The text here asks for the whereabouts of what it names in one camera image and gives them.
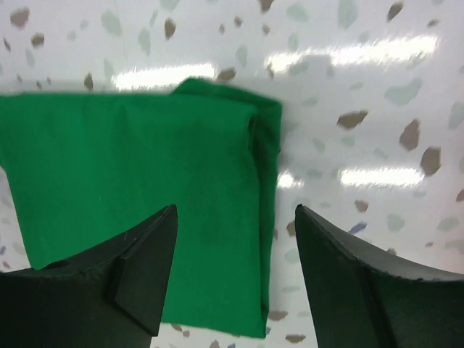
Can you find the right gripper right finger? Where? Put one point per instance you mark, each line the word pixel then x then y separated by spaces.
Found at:
pixel 363 296

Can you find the green t shirt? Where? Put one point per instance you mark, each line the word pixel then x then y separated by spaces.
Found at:
pixel 83 168

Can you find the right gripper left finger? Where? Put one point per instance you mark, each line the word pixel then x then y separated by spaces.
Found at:
pixel 111 295

